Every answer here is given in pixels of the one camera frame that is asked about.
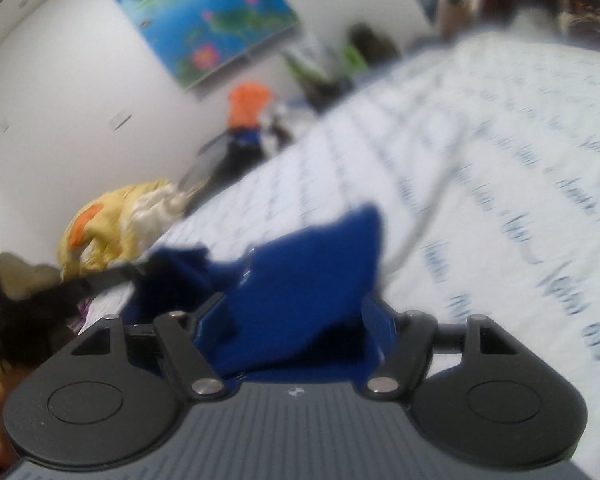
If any blue fleece garment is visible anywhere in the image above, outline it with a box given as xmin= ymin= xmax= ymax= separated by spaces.
xmin=121 ymin=205 xmax=382 ymax=384

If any yellow and orange blanket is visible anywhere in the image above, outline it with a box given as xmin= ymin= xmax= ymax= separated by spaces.
xmin=57 ymin=179 xmax=189 ymax=278

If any white quilt with script text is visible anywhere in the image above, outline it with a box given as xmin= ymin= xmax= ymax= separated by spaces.
xmin=78 ymin=31 xmax=600 ymax=480

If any orange plastic bag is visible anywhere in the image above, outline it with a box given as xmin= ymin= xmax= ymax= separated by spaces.
xmin=227 ymin=81 xmax=272 ymax=129

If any dark olive bag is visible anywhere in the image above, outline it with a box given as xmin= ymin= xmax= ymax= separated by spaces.
xmin=348 ymin=23 xmax=400 ymax=67

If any white wall switch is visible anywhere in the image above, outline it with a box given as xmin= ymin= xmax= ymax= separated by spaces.
xmin=109 ymin=110 xmax=132 ymax=131

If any lotus pond wall poster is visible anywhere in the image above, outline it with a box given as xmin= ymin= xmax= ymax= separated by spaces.
xmin=114 ymin=0 xmax=300 ymax=89

